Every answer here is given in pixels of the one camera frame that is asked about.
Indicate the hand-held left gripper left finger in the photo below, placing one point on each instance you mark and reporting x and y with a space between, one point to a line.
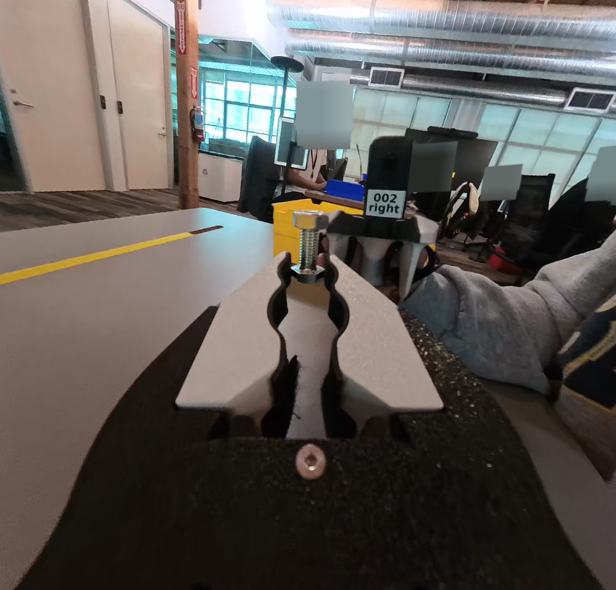
226 349

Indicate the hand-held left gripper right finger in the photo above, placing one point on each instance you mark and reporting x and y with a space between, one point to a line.
385 354

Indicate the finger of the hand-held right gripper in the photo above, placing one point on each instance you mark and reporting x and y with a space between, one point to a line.
428 229
373 260

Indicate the silver hex bolt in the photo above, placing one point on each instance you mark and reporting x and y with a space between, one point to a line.
308 248

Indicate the person's right forearm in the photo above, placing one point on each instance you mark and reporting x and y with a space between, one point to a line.
481 320

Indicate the person's right hand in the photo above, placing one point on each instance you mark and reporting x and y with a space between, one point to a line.
394 287

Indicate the black and tan bag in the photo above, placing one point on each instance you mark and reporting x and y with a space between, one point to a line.
462 210

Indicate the blue storage bin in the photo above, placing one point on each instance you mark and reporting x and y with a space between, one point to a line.
344 190

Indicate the red bag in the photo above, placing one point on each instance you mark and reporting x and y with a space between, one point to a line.
505 262

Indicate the large black screen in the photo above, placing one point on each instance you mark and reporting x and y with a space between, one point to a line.
476 157

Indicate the white air vent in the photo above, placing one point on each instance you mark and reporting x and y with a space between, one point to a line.
589 100
386 77

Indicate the yellow plastic bin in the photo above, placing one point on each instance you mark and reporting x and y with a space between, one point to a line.
284 229

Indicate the black office chair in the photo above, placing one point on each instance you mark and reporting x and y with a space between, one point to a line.
527 224

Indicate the monitor on stand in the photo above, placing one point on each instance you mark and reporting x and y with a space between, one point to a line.
286 142

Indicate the dark jacket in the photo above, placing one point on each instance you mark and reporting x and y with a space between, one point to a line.
260 181

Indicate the black floor lamp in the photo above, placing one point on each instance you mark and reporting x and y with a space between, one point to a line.
287 63

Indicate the yellow tape strip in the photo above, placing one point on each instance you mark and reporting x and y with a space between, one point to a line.
96 255

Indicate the white recycling cabinet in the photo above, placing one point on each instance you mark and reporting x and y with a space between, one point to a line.
219 178

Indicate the red fire extinguisher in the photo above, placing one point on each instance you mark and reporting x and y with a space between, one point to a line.
198 125

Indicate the red vertical sign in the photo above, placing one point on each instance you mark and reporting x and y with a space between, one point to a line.
193 82
181 27

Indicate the white door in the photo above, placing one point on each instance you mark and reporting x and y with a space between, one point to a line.
144 94
53 70

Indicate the silver ventilation duct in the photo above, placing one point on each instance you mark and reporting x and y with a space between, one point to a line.
481 89
433 51
433 12

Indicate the wooden post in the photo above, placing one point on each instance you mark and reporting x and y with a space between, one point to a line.
187 166

